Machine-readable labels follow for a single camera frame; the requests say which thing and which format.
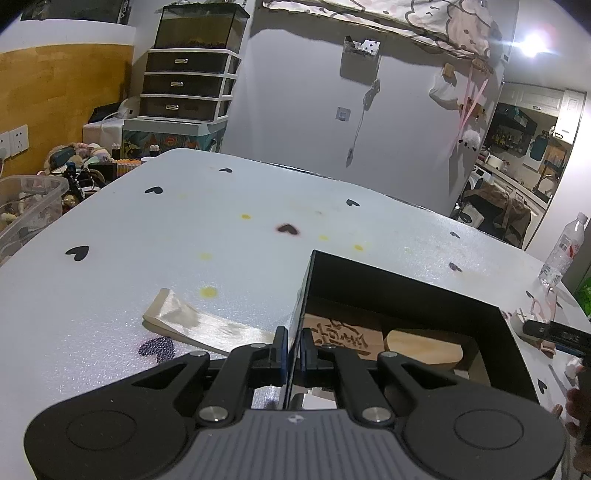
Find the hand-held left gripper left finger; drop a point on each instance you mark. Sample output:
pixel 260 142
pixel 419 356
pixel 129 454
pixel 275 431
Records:
pixel 280 355

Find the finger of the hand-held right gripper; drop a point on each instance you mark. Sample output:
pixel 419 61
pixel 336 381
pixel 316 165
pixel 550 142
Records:
pixel 554 331

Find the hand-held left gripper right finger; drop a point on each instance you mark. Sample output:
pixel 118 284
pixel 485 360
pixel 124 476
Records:
pixel 308 357

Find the pink scissors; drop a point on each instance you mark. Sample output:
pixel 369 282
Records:
pixel 544 323

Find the carved wooden block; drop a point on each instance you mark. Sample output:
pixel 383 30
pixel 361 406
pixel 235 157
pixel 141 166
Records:
pixel 344 337

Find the oval wooden box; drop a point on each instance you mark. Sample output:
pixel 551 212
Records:
pixel 425 348

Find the black rectangular box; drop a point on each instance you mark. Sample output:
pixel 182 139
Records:
pixel 415 295

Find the person's right hand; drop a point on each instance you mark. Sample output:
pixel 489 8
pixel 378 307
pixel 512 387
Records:
pixel 575 413

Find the clear water bottle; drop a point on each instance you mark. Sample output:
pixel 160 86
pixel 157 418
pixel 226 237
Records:
pixel 561 256

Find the clear plastic wrapper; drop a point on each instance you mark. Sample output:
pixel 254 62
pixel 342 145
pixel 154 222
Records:
pixel 198 321

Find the chair with brown jacket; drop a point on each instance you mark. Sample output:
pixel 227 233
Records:
pixel 498 212

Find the white washing machine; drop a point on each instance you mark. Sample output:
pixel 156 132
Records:
pixel 476 177

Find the white sheep plush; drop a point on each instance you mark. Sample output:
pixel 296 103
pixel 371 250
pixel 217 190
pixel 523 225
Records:
pixel 470 139

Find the pink ribbon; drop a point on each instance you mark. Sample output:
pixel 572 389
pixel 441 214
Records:
pixel 466 110

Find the colourful printed cabinet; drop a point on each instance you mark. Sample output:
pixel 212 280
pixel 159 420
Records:
pixel 171 136

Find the white hanging pouch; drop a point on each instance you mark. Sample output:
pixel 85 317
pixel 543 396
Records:
pixel 443 92

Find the pile of plush toys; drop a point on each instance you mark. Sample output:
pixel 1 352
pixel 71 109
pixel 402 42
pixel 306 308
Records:
pixel 76 157

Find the white appliance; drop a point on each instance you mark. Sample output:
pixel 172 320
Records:
pixel 108 124

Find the round ceiling light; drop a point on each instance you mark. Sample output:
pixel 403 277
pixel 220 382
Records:
pixel 533 44

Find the white drawer unit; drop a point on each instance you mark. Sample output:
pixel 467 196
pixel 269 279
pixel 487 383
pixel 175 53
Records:
pixel 184 83

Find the clear plastic bin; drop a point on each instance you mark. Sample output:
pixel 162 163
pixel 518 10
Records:
pixel 27 212

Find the glass fish tank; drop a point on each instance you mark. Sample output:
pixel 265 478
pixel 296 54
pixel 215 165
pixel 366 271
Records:
pixel 198 25

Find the printed blanket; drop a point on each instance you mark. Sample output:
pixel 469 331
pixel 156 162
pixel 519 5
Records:
pixel 392 18

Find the square wall hook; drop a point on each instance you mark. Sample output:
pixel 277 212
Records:
pixel 343 114

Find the clear wall holder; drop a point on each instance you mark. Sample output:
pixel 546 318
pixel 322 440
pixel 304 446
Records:
pixel 362 48

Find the white wall socket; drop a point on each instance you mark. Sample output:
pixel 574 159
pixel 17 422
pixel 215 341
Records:
pixel 14 141

